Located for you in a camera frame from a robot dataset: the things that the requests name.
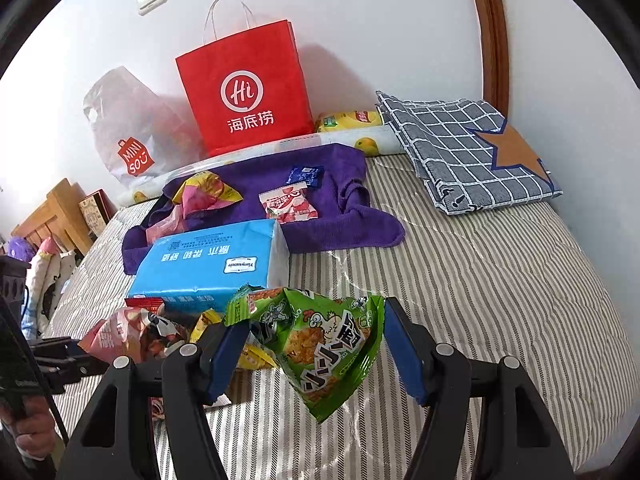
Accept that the grey checked folded cloth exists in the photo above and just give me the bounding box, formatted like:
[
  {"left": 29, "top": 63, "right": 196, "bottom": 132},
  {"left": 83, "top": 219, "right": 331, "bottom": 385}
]
[{"left": 375, "top": 91, "right": 563, "bottom": 216}]

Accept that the white printed cloth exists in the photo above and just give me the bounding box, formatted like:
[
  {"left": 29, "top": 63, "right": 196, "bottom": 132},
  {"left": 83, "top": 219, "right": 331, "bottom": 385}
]
[{"left": 25, "top": 255, "right": 76, "bottom": 321}]

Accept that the blue tissue pack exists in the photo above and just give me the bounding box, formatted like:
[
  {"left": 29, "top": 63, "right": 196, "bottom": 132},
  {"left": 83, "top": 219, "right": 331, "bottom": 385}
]
[{"left": 127, "top": 219, "right": 290, "bottom": 313}]

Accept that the purple towel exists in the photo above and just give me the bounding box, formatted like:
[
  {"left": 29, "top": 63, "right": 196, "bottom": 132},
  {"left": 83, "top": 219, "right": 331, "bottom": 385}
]
[{"left": 122, "top": 143, "right": 406, "bottom": 276}]

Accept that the striped bed mattress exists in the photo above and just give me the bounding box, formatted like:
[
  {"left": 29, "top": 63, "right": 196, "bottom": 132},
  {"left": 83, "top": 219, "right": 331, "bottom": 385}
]
[{"left": 40, "top": 152, "right": 628, "bottom": 480}]

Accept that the purple plush toy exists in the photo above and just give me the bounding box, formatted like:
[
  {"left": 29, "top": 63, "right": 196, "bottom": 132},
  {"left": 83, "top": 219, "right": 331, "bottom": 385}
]
[{"left": 7, "top": 237, "right": 33, "bottom": 261}]

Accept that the red paper bag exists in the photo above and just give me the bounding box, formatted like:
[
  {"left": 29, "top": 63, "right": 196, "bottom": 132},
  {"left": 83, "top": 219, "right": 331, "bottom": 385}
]
[{"left": 175, "top": 0, "right": 315, "bottom": 158}]

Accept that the pink yellow snack packet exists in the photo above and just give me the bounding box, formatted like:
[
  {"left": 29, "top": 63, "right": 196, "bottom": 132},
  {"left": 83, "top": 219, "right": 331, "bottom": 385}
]
[{"left": 172, "top": 170, "right": 244, "bottom": 216}]

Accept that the pale pink snack packet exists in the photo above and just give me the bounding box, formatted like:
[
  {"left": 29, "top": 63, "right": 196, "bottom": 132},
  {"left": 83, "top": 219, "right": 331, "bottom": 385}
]
[{"left": 145, "top": 205, "right": 188, "bottom": 243}]

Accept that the patterned gift box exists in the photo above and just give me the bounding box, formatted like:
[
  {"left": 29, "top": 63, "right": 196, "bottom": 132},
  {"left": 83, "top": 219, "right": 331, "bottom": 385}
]
[{"left": 78, "top": 189, "right": 118, "bottom": 235}]

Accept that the white red snack packet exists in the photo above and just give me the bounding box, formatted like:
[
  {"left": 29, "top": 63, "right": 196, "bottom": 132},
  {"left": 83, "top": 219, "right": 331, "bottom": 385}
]
[{"left": 259, "top": 185, "right": 319, "bottom": 224}]

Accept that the yellow chips bag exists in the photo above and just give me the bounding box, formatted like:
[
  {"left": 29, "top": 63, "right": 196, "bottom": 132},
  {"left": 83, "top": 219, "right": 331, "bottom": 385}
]
[{"left": 315, "top": 110, "right": 383, "bottom": 133}]

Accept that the brown wooden door frame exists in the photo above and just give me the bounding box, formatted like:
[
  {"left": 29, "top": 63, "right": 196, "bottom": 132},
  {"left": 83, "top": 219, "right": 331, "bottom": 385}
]
[{"left": 465, "top": 0, "right": 511, "bottom": 116}]

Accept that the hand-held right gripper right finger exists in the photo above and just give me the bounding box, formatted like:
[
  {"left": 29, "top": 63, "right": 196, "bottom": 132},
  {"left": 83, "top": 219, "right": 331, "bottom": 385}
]
[{"left": 382, "top": 297, "right": 576, "bottom": 480}]

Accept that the white plastic shopping bag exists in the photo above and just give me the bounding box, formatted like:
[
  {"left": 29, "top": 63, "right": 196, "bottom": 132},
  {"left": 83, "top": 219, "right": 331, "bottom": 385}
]
[{"left": 82, "top": 66, "right": 206, "bottom": 191}]

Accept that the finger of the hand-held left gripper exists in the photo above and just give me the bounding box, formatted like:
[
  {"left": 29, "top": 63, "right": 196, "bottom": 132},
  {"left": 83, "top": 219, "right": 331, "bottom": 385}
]
[
  {"left": 37, "top": 355, "right": 108, "bottom": 393},
  {"left": 30, "top": 338, "right": 83, "bottom": 358}
]

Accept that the panda print snack bag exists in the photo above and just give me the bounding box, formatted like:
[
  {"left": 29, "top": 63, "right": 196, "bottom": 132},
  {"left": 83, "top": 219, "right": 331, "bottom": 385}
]
[{"left": 77, "top": 297, "right": 193, "bottom": 363}]

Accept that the small blue snack packet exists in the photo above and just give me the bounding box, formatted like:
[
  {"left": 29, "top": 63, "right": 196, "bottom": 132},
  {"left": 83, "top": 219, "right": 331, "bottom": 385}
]
[{"left": 286, "top": 165, "right": 326, "bottom": 188}]

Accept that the person's left hand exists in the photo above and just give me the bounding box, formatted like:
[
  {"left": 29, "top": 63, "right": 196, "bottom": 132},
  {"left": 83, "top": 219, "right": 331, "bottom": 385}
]
[{"left": 0, "top": 395, "right": 56, "bottom": 456}]

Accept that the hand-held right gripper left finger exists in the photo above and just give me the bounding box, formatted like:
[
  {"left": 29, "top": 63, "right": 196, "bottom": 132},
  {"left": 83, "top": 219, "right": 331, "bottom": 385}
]
[{"left": 54, "top": 322, "right": 251, "bottom": 480}]

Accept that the green snack packet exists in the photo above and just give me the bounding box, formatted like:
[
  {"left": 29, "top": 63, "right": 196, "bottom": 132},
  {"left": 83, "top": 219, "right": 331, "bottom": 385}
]
[{"left": 224, "top": 285, "right": 386, "bottom": 422}]

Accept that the fruit print paper roll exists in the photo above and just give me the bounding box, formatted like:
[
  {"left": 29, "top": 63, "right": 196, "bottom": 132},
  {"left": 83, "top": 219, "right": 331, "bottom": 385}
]
[{"left": 117, "top": 125, "right": 401, "bottom": 206}]

